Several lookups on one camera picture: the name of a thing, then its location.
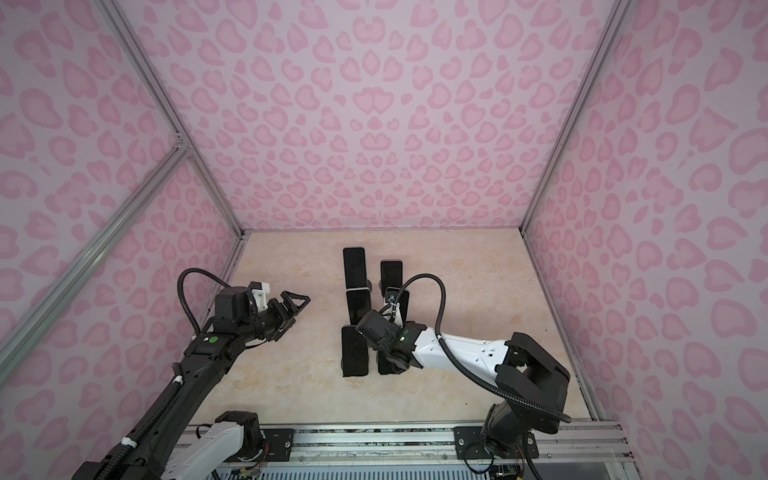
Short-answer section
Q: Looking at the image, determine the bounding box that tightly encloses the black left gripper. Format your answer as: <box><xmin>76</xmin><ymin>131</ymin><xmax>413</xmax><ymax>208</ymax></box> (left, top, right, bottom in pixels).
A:
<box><xmin>239</xmin><ymin>290</ymin><xmax>309</xmax><ymax>344</ymax></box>

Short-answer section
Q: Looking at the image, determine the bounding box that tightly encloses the black phone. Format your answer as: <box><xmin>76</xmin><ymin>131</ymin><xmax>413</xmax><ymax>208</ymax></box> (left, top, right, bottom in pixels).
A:
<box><xmin>376</xmin><ymin>352</ymin><xmax>401</xmax><ymax>376</ymax></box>
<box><xmin>343</xmin><ymin>247</ymin><xmax>368</xmax><ymax>290</ymax></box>
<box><xmin>380</xmin><ymin>260</ymin><xmax>403</xmax><ymax>296</ymax></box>
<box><xmin>346</xmin><ymin>287</ymin><xmax>372</xmax><ymax>325</ymax></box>
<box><xmin>382</xmin><ymin>290</ymin><xmax>410</xmax><ymax>325</ymax></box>
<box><xmin>341</xmin><ymin>325</ymin><xmax>369</xmax><ymax>378</ymax></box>

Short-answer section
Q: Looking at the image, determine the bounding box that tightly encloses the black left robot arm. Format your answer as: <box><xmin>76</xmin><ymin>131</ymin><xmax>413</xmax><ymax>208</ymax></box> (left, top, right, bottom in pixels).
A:
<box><xmin>74</xmin><ymin>285</ymin><xmax>311</xmax><ymax>479</ymax></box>

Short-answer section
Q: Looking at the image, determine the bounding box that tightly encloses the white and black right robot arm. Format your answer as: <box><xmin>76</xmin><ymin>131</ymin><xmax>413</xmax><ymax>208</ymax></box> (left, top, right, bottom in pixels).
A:
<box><xmin>356</xmin><ymin>311</ymin><xmax>572</xmax><ymax>458</ymax></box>

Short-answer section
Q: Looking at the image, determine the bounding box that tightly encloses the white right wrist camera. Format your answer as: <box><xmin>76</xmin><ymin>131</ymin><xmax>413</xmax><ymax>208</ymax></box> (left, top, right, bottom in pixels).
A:
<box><xmin>387</xmin><ymin>298</ymin><xmax>403</xmax><ymax>324</ymax></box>

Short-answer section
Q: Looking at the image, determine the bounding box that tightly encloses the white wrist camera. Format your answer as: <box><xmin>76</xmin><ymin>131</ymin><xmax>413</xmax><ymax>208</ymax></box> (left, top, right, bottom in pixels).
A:
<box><xmin>248</xmin><ymin>281</ymin><xmax>271</xmax><ymax>311</ymax></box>
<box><xmin>387</xmin><ymin>298</ymin><xmax>403</xmax><ymax>324</ymax></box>

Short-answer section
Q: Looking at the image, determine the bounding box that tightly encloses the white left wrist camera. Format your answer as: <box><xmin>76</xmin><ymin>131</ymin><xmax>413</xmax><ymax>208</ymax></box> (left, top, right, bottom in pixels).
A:
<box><xmin>248</xmin><ymin>281</ymin><xmax>271</xmax><ymax>311</ymax></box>

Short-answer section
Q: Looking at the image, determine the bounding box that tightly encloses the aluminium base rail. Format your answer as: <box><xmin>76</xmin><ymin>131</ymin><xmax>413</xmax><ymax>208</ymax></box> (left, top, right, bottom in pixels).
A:
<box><xmin>173</xmin><ymin>419</ymin><xmax>637</xmax><ymax>480</ymax></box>

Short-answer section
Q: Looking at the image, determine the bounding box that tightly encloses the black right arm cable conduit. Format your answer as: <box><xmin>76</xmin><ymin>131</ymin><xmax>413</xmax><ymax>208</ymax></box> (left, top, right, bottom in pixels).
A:
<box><xmin>392</xmin><ymin>273</ymin><xmax>572</xmax><ymax>424</ymax></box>

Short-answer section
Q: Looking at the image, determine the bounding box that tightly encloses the aluminium diagonal frame bar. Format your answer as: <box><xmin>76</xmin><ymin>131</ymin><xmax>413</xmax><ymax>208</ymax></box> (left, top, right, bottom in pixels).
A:
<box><xmin>1</xmin><ymin>141</ymin><xmax>189</xmax><ymax>385</ymax></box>

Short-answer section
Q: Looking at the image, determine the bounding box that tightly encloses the aluminium frame post back left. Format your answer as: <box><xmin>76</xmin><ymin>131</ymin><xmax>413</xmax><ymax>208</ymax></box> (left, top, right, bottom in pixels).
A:
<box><xmin>94</xmin><ymin>0</ymin><xmax>245</xmax><ymax>240</ymax></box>

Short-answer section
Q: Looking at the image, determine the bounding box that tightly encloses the aluminium frame post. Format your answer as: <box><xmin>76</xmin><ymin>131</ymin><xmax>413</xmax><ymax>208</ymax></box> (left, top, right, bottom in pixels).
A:
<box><xmin>519</xmin><ymin>0</ymin><xmax>637</xmax><ymax>238</ymax></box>
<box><xmin>94</xmin><ymin>0</ymin><xmax>245</xmax><ymax>240</ymax></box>

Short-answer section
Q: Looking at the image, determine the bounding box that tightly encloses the aluminium frame post back right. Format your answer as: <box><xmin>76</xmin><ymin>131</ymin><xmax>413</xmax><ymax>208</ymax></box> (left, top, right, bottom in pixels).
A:
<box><xmin>519</xmin><ymin>0</ymin><xmax>637</xmax><ymax>238</ymax></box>

